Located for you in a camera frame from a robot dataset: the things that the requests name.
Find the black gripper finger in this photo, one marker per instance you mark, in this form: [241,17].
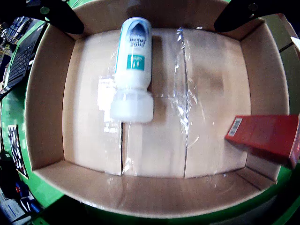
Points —
[239,16]
[63,16]

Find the white bottle with teal label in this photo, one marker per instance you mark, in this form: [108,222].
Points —
[133,58]

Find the red carton box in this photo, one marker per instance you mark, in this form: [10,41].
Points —
[262,133]

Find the shallow cardboard tray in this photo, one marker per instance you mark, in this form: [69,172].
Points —
[152,152]

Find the black keyboard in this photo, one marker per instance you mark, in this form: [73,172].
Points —
[21,61]

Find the black white checkerboard marker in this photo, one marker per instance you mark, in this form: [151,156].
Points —
[17,150]

